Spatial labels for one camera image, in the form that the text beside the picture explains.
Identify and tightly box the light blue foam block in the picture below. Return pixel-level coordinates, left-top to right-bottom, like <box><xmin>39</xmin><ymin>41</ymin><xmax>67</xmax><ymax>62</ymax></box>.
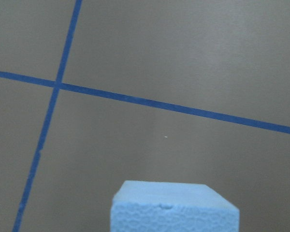
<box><xmin>110</xmin><ymin>180</ymin><xmax>240</xmax><ymax>232</ymax></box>

